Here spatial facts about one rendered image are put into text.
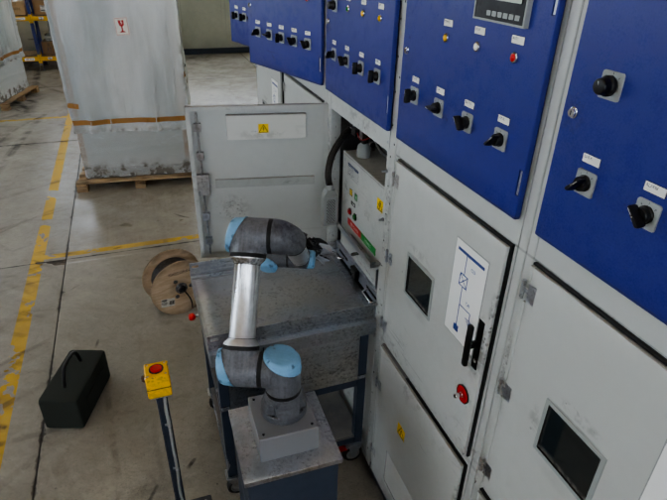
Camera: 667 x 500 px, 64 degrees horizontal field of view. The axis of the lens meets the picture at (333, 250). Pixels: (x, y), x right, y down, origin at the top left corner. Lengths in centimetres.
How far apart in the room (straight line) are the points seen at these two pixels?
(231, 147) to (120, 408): 155
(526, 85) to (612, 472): 80
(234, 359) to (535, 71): 115
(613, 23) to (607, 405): 70
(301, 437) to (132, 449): 135
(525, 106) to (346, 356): 141
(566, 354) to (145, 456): 219
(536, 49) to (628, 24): 22
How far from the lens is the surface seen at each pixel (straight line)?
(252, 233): 171
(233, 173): 255
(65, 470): 303
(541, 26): 122
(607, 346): 117
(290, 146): 252
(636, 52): 105
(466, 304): 154
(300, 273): 253
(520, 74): 126
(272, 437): 179
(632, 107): 105
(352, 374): 240
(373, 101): 194
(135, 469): 292
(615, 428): 122
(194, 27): 1309
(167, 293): 368
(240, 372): 172
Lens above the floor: 219
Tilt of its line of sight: 30 degrees down
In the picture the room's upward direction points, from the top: 1 degrees clockwise
